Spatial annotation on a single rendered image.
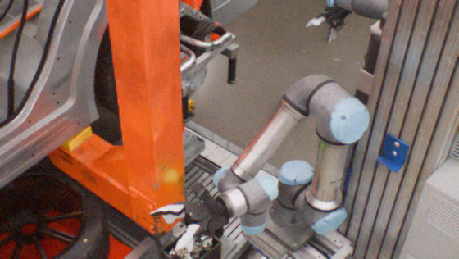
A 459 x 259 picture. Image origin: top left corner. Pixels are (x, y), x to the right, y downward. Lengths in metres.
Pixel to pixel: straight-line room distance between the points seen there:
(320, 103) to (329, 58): 2.63
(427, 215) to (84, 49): 1.39
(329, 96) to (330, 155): 0.19
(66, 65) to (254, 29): 2.34
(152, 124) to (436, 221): 0.93
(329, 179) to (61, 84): 1.15
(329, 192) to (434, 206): 0.30
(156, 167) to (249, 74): 2.03
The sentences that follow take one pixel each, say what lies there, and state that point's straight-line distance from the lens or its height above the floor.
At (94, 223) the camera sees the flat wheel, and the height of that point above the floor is 0.50.
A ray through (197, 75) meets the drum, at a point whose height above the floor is 0.86.
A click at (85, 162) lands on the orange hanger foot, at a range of 2.60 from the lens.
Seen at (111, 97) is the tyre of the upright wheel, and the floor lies 0.82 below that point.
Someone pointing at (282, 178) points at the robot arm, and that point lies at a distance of 2.03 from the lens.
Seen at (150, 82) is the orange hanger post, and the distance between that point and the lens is 1.92.
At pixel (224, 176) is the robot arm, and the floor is 1.15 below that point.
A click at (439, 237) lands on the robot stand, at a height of 1.06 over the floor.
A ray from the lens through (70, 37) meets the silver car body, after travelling 2.40.
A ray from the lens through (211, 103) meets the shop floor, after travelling 3.86.
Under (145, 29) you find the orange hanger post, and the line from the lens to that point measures 1.80.
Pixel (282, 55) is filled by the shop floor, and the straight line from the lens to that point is 4.30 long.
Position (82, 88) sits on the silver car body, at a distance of 2.52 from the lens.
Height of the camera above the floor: 2.53
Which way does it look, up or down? 40 degrees down
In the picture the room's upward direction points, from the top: 1 degrees counter-clockwise
